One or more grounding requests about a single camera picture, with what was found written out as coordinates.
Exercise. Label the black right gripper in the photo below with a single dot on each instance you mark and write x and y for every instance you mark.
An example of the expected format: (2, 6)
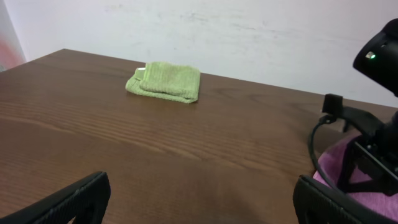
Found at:
(370, 159)

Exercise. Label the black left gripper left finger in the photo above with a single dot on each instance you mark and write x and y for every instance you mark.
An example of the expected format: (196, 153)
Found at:
(84, 201)

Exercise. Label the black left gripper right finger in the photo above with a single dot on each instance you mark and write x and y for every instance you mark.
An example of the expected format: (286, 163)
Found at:
(315, 203)

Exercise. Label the folded green microfiber cloth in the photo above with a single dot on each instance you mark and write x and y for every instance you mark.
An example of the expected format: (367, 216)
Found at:
(166, 81)

